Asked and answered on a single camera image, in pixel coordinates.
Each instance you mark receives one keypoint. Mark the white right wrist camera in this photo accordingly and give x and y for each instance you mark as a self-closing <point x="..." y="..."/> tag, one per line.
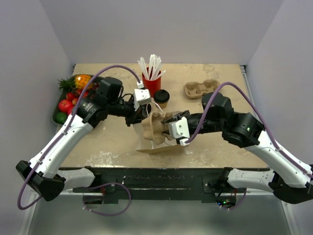
<point x="179" y="131"/>

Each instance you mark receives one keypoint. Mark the red ribbed straw cup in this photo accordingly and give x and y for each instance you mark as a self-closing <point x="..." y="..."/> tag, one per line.
<point x="152" y="85"/>

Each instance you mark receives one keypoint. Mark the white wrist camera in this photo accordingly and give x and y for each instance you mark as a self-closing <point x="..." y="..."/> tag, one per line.
<point x="179" y="131"/>
<point x="142" y="97"/>

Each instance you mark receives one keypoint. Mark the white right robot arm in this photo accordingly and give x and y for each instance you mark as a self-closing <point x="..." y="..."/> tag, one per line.
<point x="283" y="178"/>

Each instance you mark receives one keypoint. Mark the orange pineapple fruit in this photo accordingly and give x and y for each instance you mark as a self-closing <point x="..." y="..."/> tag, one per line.
<point x="78" y="82"/>

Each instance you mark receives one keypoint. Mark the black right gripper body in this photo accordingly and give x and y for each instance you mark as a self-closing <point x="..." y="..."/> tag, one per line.
<point x="197" y="120"/>

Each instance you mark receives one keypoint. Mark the white wrapped straw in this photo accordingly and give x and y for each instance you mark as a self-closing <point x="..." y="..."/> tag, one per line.
<point x="156" y="66"/>
<point x="151" y="63"/>
<point x="144" y="68"/>
<point x="159" y="75"/>

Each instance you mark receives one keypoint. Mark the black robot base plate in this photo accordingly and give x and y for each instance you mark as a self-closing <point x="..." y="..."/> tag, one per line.
<point x="196" y="184"/>

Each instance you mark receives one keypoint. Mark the brown pulp cup carrier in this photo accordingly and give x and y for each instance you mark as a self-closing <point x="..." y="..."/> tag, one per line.
<point x="194" y="90"/>

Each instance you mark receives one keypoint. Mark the red apple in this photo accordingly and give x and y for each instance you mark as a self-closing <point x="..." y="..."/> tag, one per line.
<point x="65" y="105"/>
<point x="70" y="110"/>

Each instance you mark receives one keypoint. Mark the green lime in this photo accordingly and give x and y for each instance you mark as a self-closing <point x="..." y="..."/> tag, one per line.
<point x="61" y="118"/>

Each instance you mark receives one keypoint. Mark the dark green fruit tray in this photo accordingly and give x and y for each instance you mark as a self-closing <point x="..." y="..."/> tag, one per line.
<point x="87" y="98"/>

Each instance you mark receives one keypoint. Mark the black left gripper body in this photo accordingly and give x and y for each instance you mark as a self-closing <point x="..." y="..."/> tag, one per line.
<point x="130" y="113"/>

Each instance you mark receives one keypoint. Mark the dark red grape bunch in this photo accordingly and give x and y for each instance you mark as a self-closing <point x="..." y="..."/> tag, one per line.
<point x="93" y="86"/>

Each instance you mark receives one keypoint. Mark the black plastic cup lid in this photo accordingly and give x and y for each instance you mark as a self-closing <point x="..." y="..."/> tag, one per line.
<point x="161" y="96"/>

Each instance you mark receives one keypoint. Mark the red lychee fruit cluster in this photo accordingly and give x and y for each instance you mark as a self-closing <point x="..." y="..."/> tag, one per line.
<point x="73" y="96"/>

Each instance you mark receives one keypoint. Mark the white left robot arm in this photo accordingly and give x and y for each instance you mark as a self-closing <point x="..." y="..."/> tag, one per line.
<point x="42" y="172"/>

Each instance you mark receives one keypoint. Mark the brown paper takeout bag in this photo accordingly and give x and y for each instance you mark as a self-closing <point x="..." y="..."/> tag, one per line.
<point x="147" y="146"/>

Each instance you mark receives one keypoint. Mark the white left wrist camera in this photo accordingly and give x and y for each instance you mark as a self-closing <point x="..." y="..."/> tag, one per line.
<point x="142" y="97"/>

